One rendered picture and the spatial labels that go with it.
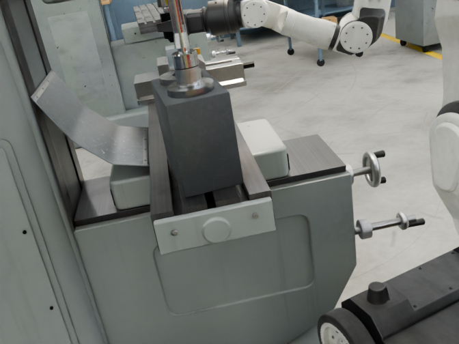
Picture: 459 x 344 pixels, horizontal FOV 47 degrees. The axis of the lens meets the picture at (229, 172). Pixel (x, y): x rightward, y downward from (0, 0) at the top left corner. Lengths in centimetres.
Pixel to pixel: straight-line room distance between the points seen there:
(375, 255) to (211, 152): 163
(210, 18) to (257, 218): 61
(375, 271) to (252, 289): 89
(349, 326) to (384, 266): 121
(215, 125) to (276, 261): 73
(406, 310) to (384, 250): 127
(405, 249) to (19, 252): 171
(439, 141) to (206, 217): 46
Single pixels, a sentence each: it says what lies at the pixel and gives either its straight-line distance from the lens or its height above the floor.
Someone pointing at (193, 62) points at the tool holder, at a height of 123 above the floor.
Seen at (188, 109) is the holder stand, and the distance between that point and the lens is 95.
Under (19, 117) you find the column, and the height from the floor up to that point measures 111.
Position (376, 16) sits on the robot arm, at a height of 119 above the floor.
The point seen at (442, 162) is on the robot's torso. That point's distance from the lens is 108.
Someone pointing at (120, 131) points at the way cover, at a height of 93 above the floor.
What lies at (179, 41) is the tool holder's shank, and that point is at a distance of 97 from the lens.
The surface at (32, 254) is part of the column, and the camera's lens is 148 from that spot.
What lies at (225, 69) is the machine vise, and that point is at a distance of 167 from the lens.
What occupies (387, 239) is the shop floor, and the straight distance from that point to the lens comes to 262.
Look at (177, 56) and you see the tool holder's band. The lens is 97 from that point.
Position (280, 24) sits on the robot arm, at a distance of 145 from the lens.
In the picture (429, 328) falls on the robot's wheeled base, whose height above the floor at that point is 57.
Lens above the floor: 143
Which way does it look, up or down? 24 degrees down
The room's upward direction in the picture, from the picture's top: 10 degrees counter-clockwise
